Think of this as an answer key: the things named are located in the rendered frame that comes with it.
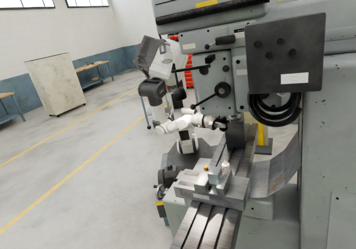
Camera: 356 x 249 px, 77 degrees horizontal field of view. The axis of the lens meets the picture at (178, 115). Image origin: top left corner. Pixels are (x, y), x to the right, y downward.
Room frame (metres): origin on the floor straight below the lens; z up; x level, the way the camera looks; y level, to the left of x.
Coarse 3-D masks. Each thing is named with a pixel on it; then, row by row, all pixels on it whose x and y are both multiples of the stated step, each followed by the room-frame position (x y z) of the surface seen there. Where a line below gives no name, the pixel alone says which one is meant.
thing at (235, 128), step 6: (240, 114) 1.35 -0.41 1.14; (234, 120) 1.27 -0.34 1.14; (240, 120) 1.26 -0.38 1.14; (228, 126) 1.27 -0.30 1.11; (234, 126) 1.26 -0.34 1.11; (240, 126) 1.25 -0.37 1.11; (228, 132) 1.27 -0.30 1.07; (234, 132) 1.26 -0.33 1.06; (240, 132) 1.25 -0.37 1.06; (228, 138) 1.27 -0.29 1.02; (234, 138) 1.26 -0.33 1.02; (240, 138) 1.25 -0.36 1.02; (228, 144) 1.27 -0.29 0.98; (234, 144) 1.26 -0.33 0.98; (240, 144) 1.25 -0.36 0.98
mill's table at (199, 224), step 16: (256, 128) 1.46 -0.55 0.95; (224, 144) 1.33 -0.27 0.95; (224, 160) 1.15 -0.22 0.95; (240, 160) 1.13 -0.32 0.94; (240, 176) 0.97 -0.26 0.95; (192, 208) 0.82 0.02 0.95; (208, 208) 0.80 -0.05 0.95; (224, 208) 0.78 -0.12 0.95; (192, 224) 0.74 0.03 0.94; (208, 224) 0.73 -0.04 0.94; (224, 224) 0.71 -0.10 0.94; (176, 240) 0.67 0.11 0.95; (192, 240) 0.65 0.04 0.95; (208, 240) 0.64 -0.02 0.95; (224, 240) 0.63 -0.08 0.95
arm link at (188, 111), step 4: (184, 108) 1.25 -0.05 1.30; (188, 108) 1.23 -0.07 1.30; (184, 112) 1.23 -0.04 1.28; (188, 112) 1.21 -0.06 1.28; (192, 112) 1.19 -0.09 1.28; (196, 112) 1.20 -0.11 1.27; (184, 116) 1.22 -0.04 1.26; (188, 116) 1.21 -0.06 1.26; (192, 116) 1.20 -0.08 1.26; (196, 116) 1.17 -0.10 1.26; (192, 120) 1.18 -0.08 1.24; (192, 124) 1.21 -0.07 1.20
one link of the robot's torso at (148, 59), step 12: (144, 36) 1.54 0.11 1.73; (144, 48) 1.50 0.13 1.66; (156, 48) 1.48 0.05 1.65; (144, 60) 1.46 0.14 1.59; (156, 60) 1.44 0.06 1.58; (180, 60) 1.44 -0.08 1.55; (144, 72) 1.42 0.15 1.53; (156, 72) 1.40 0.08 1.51; (168, 72) 1.38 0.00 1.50; (180, 72) 1.46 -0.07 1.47; (168, 84) 1.44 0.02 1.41
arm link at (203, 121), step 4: (200, 116) 1.16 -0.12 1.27; (204, 116) 1.16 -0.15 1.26; (208, 116) 1.16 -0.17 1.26; (212, 116) 1.15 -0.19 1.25; (216, 116) 1.14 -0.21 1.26; (196, 120) 1.16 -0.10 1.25; (200, 120) 1.14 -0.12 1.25; (204, 120) 1.12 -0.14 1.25; (208, 120) 1.11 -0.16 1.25; (212, 120) 1.09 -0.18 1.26; (216, 120) 1.10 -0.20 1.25; (196, 124) 1.16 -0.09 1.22; (200, 124) 1.14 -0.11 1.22; (204, 124) 1.12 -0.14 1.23; (208, 124) 1.08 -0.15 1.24; (212, 124) 1.07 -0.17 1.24; (212, 128) 1.07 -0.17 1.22; (216, 128) 1.10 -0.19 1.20
